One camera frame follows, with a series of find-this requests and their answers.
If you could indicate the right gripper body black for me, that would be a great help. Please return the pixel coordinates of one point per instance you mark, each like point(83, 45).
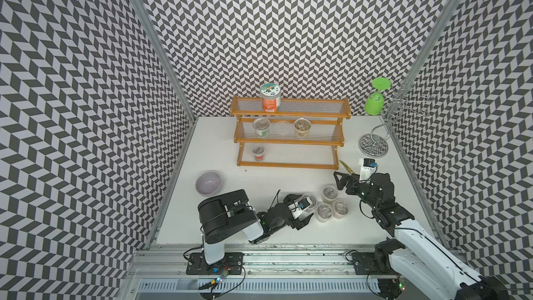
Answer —
point(361, 190)

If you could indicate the seed cup red label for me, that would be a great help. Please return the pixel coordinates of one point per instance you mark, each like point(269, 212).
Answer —
point(258, 152)

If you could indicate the clear plastic lid on shelf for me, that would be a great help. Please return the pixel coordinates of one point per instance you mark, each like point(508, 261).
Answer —
point(283, 128)

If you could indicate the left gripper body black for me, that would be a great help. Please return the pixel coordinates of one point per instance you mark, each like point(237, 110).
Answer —
point(292, 221)

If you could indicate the wooden two-tier shelf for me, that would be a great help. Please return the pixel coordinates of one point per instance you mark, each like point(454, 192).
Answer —
point(317, 151)

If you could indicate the green label seed cup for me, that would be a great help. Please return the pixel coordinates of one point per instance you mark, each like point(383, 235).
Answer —
point(261, 127)

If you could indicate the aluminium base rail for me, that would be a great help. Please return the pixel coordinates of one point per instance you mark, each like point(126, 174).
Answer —
point(261, 271)

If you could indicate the lilac bowl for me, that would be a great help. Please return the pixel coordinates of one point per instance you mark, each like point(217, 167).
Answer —
point(209, 183)

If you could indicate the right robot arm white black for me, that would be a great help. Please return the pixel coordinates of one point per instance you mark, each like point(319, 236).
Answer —
point(411, 251)

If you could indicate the tall seed jar orange label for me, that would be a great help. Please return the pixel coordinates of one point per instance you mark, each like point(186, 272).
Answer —
point(270, 94)

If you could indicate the green plastic wine glass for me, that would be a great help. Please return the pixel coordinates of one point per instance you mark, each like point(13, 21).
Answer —
point(375, 102)

